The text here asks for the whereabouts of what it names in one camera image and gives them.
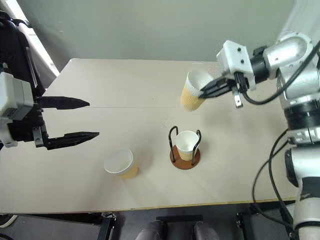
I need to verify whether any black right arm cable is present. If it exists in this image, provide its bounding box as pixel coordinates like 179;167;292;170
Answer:
251;128;301;240

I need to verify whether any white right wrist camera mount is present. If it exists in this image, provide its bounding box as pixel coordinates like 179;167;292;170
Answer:
215;39;257;91

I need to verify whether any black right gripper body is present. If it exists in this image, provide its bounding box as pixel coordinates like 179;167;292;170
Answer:
226;71;251;93

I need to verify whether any tan ribbed paper cup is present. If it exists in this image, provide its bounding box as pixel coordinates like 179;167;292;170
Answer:
103;148;139;180
174;130;200;162
180;69;216;113

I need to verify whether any black and white sneaker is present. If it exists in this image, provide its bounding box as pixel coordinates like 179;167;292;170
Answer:
0;214;19;228

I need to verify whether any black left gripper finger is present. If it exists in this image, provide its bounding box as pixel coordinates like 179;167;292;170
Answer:
36;96;91;111
47;131;100;151

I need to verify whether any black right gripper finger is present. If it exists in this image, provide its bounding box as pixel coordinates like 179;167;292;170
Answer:
199;85;236;100
199;77;235;94

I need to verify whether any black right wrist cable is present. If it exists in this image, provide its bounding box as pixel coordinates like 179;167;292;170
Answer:
234;41;320;105

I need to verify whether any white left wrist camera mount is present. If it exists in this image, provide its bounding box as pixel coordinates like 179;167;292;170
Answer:
0;71;35;148

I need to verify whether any wooden cup holder stand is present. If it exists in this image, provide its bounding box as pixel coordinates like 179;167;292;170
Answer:
168;125;202;171

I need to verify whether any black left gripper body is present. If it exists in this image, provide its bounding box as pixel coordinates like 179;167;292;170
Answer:
7;96;50;151

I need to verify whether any black table frame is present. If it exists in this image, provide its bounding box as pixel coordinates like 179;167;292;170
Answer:
14;197;301;240

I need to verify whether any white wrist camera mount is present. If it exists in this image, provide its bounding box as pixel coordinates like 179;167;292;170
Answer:
215;39;257;91
0;71;35;148

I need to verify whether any silver metal wrist bracket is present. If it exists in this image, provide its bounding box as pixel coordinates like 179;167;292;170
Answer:
231;87;244;109

